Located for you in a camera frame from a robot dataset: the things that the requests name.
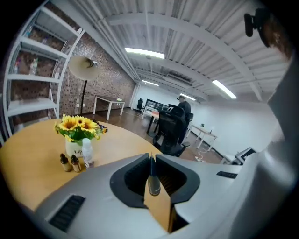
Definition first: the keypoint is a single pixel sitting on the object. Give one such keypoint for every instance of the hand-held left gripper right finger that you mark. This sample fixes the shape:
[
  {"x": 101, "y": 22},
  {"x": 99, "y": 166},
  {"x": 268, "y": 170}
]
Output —
[{"x": 215, "y": 191}]

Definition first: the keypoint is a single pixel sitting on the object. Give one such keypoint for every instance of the white shelf unit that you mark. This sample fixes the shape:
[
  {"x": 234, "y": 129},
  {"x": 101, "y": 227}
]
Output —
[{"x": 35, "y": 77}]

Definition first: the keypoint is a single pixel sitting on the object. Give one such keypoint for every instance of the white desk wooden top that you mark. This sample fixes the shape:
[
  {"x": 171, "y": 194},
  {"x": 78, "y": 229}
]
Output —
[{"x": 203, "y": 130}]

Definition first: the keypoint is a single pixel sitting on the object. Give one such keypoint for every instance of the small clear bottle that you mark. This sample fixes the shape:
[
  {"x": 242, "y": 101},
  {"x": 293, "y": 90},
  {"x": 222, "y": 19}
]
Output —
[{"x": 57, "y": 73}]

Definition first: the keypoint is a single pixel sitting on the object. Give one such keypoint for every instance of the black head-worn camera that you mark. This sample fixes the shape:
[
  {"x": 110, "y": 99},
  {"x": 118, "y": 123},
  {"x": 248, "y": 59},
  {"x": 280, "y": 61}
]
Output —
[{"x": 248, "y": 23}]

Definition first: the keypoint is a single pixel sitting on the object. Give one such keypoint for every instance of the ceiling air conditioner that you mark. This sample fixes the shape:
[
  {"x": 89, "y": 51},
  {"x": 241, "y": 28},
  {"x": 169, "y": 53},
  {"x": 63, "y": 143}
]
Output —
[{"x": 178, "y": 77}]

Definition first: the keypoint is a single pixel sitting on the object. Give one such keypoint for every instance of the black mesh office chair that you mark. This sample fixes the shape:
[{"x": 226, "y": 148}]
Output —
[{"x": 171, "y": 130}]

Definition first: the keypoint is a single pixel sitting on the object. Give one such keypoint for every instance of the small amber bottle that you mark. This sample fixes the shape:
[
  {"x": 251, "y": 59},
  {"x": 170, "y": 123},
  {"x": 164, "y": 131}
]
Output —
[
  {"x": 66, "y": 164},
  {"x": 76, "y": 165}
]

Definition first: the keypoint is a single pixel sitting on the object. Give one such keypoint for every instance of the white tube with purple label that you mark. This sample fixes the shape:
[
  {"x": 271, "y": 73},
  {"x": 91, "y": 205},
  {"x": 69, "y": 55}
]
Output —
[{"x": 87, "y": 151}]

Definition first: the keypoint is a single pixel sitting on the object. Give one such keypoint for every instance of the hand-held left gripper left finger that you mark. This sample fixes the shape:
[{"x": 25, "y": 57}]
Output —
[{"x": 93, "y": 205}]

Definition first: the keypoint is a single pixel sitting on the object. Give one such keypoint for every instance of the black monitor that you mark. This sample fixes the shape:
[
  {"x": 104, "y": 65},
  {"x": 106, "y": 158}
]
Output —
[{"x": 156, "y": 104}]

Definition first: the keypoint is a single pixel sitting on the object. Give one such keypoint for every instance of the white monitor desk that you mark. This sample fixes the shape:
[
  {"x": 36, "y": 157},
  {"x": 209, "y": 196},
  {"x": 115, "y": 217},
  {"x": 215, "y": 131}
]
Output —
[{"x": 146, "y": 108}]

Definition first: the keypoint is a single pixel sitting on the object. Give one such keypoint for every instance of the bottle with red label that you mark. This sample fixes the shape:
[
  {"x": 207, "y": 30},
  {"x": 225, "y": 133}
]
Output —
[{"x": 16, "y": 66}]

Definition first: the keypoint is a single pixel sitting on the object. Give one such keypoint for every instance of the black cosmetic tube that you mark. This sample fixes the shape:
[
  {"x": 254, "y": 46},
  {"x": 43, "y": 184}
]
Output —
[{"x": 154, "y": 184}]

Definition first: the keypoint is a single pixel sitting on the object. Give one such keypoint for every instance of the sunflower bouquet in white pot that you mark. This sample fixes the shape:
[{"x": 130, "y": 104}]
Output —
[{"x": 77, "y": 127}]

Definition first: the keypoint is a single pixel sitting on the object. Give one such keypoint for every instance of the black desk lamp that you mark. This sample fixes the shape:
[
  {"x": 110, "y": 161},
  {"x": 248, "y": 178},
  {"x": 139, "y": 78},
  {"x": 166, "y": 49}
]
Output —
[{"x": 83, "y": 67}]

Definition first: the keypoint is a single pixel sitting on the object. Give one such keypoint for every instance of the black swivel chair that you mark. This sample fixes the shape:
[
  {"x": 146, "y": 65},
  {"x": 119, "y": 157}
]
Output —
[{"x": 140, "y": 103}]

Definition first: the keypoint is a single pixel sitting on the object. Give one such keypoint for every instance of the dark top white table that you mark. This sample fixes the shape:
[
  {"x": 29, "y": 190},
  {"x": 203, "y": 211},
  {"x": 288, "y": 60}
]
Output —
[{"x": 109, "y": 100}]

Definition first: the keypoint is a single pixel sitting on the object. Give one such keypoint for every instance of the ceiling strip light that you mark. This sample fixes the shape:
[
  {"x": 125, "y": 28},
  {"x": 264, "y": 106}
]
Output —
[
  {"x": 224, "y": 89},
  {"x": 144, "y": 53},
  {"x": 150, "y": 83},
  {"x": 188, "y": 96}
]

